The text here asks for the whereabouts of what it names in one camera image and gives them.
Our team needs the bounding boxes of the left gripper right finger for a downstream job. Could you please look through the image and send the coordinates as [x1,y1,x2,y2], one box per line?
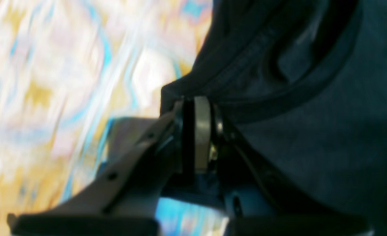
[212,105,371,236]

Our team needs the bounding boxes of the patterned tablecloth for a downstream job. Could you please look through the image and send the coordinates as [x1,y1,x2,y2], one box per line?
[0,0,387,236]

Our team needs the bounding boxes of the black T-shirt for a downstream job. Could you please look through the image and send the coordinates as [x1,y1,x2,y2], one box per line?
[160,0,387,236]

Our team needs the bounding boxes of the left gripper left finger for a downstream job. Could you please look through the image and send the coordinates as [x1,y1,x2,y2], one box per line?
[7,99,208,236]

